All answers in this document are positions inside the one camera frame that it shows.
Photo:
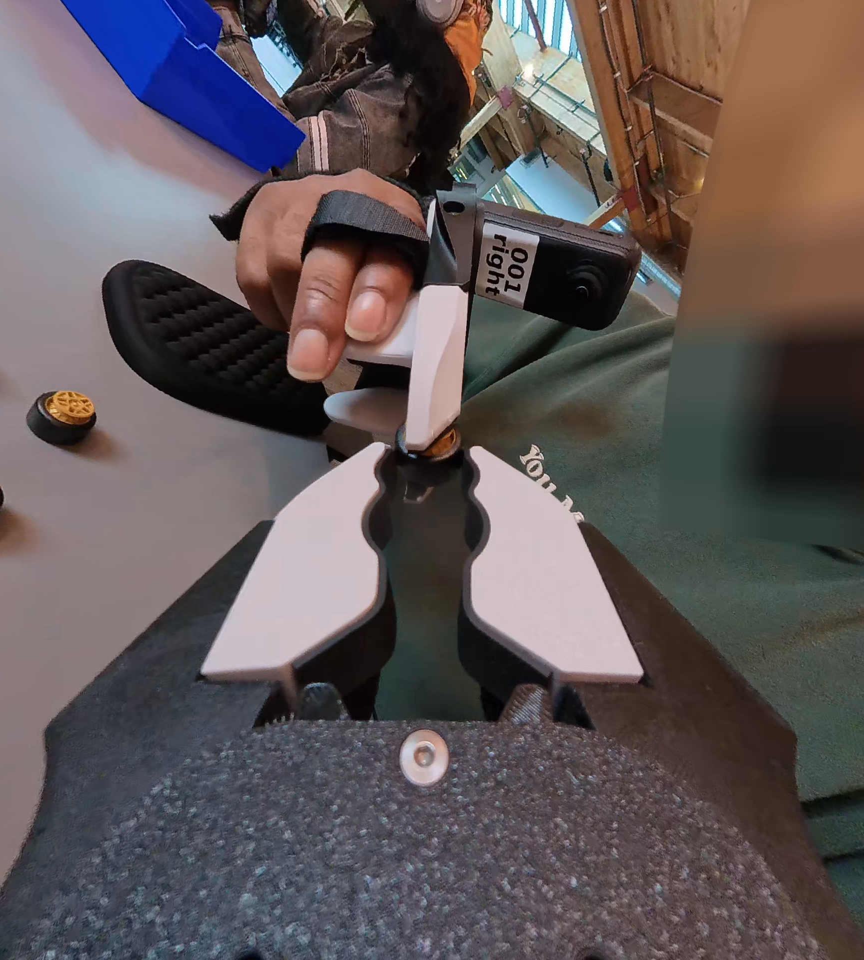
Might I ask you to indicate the blue storage bin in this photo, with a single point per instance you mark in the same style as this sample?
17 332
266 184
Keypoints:
177 68

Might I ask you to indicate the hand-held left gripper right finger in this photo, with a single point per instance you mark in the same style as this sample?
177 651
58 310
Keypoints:
552 593

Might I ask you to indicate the person's right hand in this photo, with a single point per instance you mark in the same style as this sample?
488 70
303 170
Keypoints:
274 240

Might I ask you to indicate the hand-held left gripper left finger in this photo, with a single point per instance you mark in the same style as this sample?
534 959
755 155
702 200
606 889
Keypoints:
297 593

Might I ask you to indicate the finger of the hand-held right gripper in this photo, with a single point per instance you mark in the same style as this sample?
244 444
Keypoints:
357 408
435 368

